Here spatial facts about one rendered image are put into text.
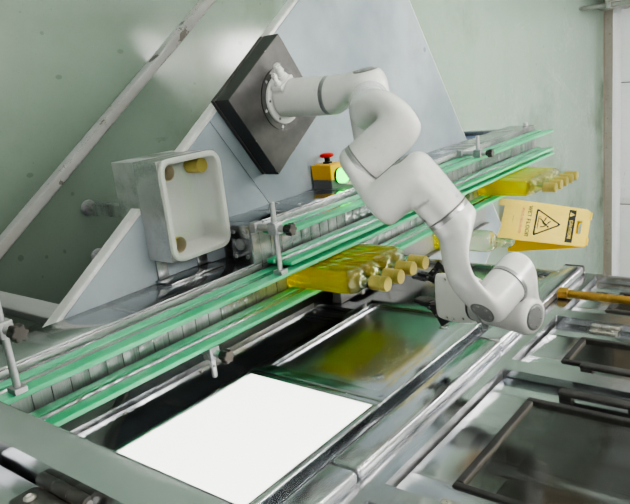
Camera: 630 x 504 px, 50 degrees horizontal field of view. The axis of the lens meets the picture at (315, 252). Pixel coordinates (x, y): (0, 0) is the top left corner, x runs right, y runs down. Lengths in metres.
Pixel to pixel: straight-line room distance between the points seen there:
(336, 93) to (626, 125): 5.89
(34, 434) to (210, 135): 1.16
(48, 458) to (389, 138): 0.90
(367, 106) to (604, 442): 0.73
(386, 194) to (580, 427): 0.53
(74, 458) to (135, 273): 1.01
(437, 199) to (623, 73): 6.15
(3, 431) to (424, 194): 0.81
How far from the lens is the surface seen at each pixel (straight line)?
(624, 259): 7.60
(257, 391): 1.37
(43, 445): 0.57
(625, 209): 7.46
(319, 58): 1.99
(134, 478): 0.50
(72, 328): 1.36
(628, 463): 1.21
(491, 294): 1.21
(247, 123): 1.66
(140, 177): 1.49
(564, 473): 1.17
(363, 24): 2.19
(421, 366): 1.39
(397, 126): 1.26
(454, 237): 1.21
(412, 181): 1.19
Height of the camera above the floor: 1.96
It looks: 38 degrees down
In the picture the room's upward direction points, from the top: 96 degrees clockwise
